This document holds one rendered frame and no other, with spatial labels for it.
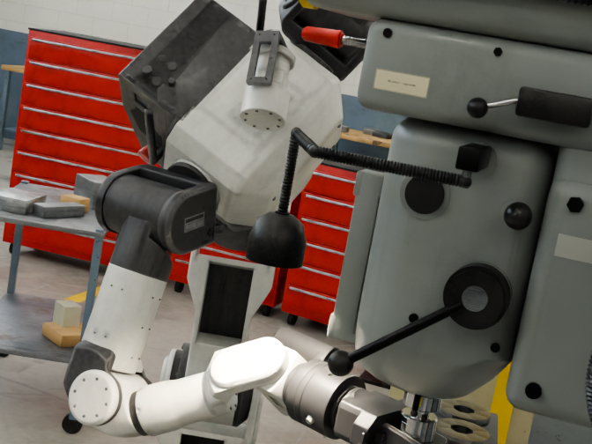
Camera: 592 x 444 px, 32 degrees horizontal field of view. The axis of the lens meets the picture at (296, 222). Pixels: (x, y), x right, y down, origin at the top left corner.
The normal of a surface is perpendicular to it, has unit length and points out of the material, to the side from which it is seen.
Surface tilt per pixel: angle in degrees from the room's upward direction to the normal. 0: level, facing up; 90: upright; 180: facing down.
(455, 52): 90
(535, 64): 90
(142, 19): 90
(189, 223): 90
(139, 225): 72
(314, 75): 58
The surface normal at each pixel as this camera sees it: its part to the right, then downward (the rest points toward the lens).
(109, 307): -0.34, -0.18
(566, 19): -0.31, 0.11
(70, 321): 0.62, 0.25
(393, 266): -0.57, 0.05
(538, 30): -0.35, 0.54
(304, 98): 0.09, -0.36
